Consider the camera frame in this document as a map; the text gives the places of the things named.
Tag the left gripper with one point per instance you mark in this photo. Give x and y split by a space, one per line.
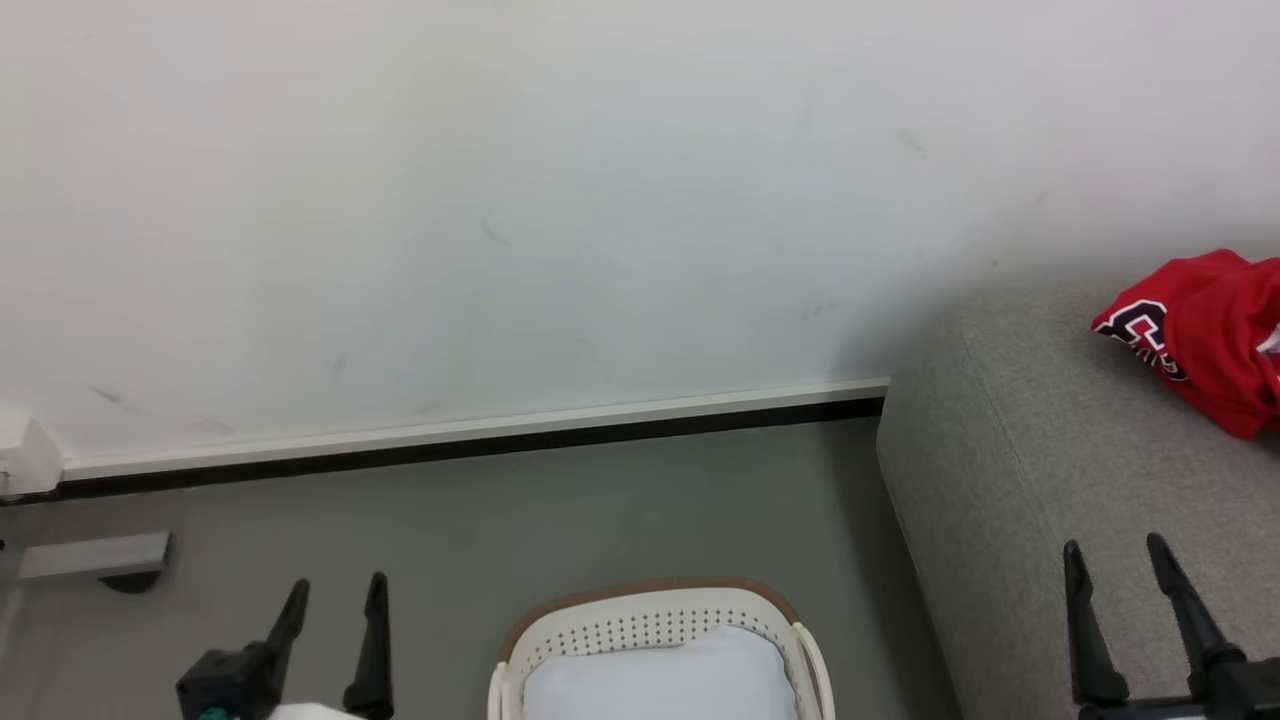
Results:
225 685

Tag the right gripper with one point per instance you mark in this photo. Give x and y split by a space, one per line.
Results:
1240 695

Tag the red jersey with letters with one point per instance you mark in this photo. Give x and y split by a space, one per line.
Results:
1220 340

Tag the grey fabric sofa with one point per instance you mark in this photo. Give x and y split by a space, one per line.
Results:
1030 480

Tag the black round foot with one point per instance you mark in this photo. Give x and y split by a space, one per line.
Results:
130 582

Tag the grey metal foot bar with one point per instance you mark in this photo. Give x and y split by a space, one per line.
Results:
95 556

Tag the white baseboard strip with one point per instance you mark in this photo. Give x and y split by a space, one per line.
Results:
480 430

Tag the cream plastic laundry basket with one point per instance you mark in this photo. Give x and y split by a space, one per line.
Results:
650 610

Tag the white cloth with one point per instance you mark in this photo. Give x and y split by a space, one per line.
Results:
660 680

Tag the white wall socket box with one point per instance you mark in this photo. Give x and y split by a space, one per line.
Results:
25 455

